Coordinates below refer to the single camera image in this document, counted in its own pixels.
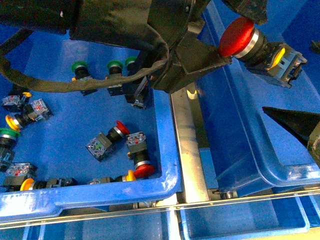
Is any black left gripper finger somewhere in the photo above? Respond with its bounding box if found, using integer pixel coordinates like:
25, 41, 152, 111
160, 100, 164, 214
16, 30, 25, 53
222, 0, 268, 25

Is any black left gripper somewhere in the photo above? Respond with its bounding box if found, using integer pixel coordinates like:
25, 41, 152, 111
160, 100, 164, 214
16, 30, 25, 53
147, 0, 232, 94

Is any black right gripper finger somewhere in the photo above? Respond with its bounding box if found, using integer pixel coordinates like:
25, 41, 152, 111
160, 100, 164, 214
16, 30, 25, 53
262, 106, 320, 148

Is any red mushroom push button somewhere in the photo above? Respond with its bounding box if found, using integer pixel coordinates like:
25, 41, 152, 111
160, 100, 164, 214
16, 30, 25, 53
126, 131, 156, 179
218, 16, 308, 88
85, 120, 130, 162

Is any blue middle bin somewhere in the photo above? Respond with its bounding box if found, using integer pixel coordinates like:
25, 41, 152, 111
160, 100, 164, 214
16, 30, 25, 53
196, 0, 320, 197

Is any green push button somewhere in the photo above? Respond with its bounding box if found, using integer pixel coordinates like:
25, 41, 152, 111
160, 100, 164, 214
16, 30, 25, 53
0, 128, 21, 172
71, 60, 92, 82
123, 56, 151, 110
107, 60, 124, 97
0, 84, 32, 113

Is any blue lower shelf bin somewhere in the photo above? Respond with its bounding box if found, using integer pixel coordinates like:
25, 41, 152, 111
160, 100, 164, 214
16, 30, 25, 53
180, 196, 310, 240

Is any metal rack beam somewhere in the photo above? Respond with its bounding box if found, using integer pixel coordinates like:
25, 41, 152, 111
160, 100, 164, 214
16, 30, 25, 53
170, 88, 210, 204

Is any blue source bin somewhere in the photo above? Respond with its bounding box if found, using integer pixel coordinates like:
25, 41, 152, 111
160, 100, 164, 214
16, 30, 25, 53
0, 32, 181, 224

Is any yellow push button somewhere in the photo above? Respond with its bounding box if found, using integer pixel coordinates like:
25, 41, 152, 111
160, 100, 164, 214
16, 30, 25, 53
87, 170, 137, 185
5, 98, 53, 132
2, 162, 38, 192

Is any black sleeved cable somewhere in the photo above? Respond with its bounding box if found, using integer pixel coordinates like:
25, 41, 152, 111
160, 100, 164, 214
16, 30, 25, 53
0, 22, 171, 94

